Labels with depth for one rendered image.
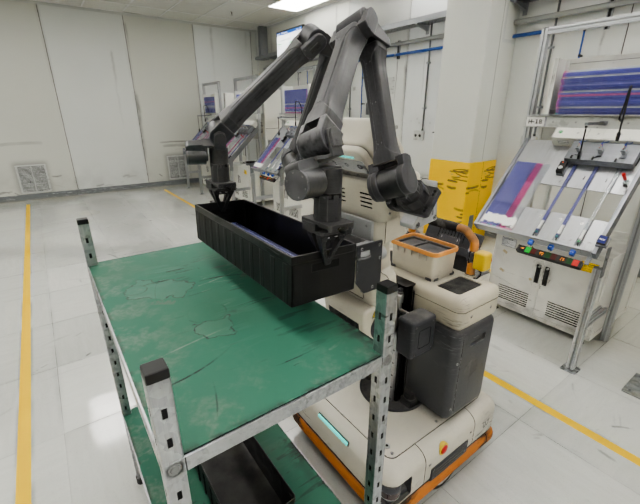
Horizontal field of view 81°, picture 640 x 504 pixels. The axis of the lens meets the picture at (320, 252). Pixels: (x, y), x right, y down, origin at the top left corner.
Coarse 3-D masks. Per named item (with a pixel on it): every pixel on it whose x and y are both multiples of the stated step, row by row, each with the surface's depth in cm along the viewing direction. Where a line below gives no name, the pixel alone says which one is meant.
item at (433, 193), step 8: (424, 184) 100; (416, 192) 96; (424, 192) 98; (432, 192) 99; (440, 192) 98; (408, 200) 98; (416, 200) 97; (424, 200) 98; (432, 200) 98; (400, 208) 104; (408, 208) 99; (416, 208) 99; (424, 208) 99; (432, 208) 98; (424, 216) 98
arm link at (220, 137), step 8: (216, 136) 108; (224, 136) 109; (192, 144) 111; (200, 144) 111; (208, 144) 112; (216, 144) 110; (224, 144) 111; (192, 152) 112; (200, 152) 112; (192, 160) 113; (200, 160) 113
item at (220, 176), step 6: (216, 168) 116; (222, 168) 116; (228, 168) 118; (216, 174) 116; (222, 174) 117; (228, 174) 118; (210, 180) 120; (216, 180) 117; (222, 180) 117; (228, 180) 119; (216, 186) 116; (222, 186) 115; (234, 186) 118
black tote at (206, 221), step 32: (224, 224) 100; (256, 224) 122; (288, 224) 105; (224, 256) 104; (256, 256) 87; (288, 256) 75; (320, 256) 78; (352, 256) 84; (288, 288) 77; (320, 288) 81; (352, 288) 87
